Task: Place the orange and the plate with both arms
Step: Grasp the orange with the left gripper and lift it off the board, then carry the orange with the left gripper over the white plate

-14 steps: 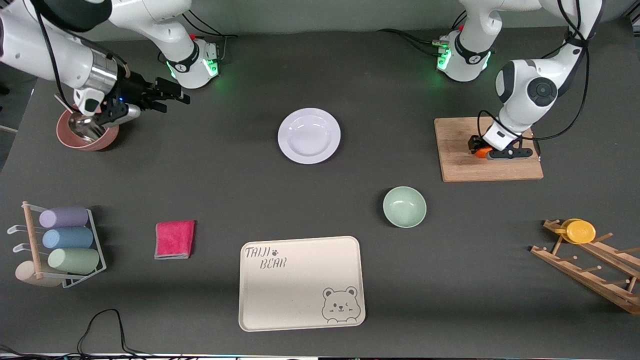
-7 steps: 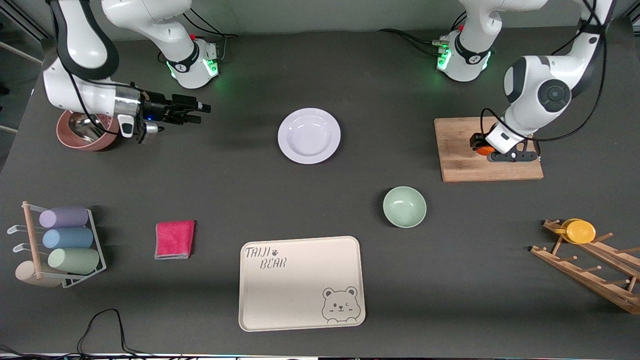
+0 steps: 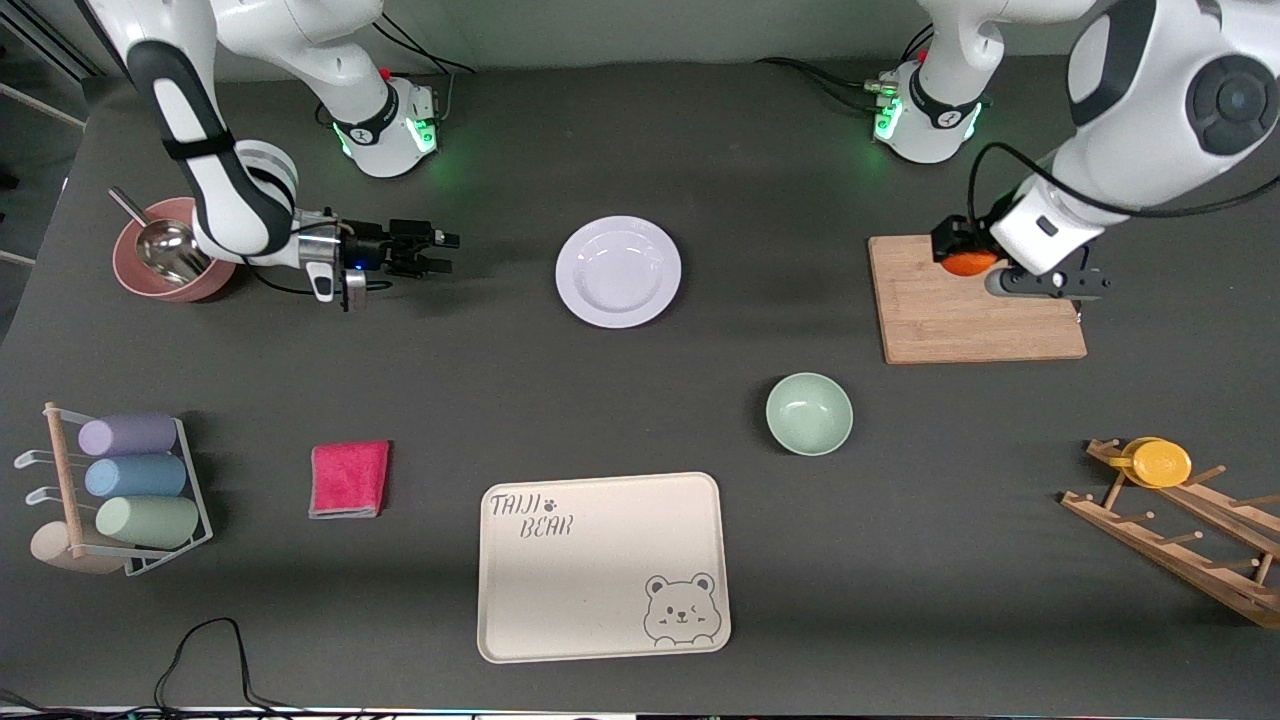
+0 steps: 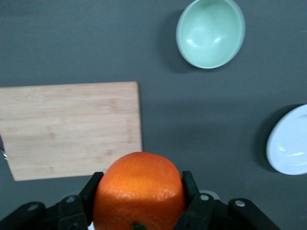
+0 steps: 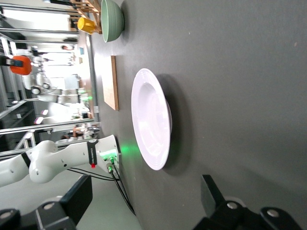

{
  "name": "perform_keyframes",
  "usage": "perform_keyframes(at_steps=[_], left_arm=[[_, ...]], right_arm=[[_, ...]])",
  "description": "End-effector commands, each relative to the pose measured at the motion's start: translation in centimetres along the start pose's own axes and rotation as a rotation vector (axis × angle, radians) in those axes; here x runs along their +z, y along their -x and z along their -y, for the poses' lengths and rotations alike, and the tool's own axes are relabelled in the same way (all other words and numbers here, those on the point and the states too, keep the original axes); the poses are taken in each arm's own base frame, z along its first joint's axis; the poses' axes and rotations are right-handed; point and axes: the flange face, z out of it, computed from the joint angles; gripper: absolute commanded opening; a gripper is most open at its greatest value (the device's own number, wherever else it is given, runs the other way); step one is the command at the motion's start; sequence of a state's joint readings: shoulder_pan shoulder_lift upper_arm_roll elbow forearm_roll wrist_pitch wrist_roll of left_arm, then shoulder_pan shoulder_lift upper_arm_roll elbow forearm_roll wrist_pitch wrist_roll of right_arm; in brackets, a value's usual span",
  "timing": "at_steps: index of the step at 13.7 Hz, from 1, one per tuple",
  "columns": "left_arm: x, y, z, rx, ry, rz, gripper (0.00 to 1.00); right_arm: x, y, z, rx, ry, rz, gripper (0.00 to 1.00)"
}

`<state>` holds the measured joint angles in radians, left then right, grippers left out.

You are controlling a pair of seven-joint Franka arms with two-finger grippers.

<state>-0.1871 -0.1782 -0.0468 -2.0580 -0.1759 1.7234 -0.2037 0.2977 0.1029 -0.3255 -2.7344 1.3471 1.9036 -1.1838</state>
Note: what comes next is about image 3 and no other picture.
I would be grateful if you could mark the green cup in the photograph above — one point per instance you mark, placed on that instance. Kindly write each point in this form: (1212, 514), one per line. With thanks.
(148, 522)

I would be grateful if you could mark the yellow cup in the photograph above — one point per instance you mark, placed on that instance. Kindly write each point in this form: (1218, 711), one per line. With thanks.
(1160, 463)

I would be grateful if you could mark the light green bowl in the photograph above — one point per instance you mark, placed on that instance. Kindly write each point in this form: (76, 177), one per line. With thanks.
(809, 414)

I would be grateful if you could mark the pink folded cloth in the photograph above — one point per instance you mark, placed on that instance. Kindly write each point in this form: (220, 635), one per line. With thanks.
(349, 480)

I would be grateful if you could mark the orange fruit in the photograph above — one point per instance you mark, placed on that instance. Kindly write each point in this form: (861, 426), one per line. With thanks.
(970, 265)

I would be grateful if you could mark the cream bear print tray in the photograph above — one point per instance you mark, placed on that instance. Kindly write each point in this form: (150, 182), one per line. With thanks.
(590, 590)

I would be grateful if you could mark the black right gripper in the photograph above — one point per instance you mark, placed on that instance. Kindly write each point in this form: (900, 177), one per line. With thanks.
(372, 246)

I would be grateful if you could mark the white round plate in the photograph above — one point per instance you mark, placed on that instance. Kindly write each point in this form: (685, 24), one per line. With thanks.
(618, 272)

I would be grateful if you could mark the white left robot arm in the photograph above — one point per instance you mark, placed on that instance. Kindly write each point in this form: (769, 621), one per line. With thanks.
(1150, 100)

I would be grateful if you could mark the wooden peg drying rack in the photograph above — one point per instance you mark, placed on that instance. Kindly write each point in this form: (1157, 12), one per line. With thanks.
(1180, 555)

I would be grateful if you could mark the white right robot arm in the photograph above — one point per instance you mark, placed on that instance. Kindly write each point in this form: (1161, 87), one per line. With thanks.
(230, 200)

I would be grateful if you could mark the beige cup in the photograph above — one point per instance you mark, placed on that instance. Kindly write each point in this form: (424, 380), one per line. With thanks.
(50, 550)

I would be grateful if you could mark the dark background rail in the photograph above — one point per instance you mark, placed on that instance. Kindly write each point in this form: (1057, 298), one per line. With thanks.
(50, 50)

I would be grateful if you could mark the metal scoop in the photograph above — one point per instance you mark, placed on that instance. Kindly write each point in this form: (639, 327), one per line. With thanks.
(165, 250)

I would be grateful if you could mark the wooden cutting board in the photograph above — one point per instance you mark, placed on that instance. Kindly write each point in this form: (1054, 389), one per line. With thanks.
(950, 320)

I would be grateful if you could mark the pale thin background bar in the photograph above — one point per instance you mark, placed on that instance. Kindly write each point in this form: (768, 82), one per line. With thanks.
(40, 105)

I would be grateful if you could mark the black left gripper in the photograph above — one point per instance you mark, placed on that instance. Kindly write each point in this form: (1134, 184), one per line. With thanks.
(950, 239)

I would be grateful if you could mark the purple cup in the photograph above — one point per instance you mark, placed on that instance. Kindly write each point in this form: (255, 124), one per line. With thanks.
(128, 435)

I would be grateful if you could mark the pink bowl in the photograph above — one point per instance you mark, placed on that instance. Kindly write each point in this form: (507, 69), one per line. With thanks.
(135, 280)

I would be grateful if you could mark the blue cup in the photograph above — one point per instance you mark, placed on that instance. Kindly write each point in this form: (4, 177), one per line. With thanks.
(135, 476)

